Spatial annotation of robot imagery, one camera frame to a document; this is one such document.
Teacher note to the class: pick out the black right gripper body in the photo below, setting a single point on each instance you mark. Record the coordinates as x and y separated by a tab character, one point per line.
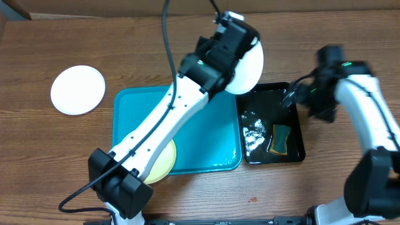
320	101

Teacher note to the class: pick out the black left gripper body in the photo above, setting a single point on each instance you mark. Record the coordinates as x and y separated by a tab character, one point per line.
203	50

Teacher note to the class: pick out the white plate with dark stain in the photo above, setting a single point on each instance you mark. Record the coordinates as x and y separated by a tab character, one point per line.
248	71

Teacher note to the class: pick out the green yellow sponge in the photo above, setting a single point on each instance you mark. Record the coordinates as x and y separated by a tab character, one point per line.
279	140

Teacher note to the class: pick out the yellow plate with stain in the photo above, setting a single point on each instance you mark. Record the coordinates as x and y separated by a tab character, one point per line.
162	165

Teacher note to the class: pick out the white plate with red stain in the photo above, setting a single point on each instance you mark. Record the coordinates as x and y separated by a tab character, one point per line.
78	90

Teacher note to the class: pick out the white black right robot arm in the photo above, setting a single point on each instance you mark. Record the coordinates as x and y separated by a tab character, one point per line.
370	194

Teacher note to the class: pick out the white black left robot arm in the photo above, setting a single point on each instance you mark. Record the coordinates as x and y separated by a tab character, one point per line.
122	192

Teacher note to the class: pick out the black plastic tray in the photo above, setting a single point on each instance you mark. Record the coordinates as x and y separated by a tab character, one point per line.
258	111

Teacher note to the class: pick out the blue plastic tray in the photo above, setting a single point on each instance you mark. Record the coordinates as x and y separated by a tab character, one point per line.
208	142

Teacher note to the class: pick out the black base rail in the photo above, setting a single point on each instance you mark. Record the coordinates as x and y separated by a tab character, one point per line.
278	220

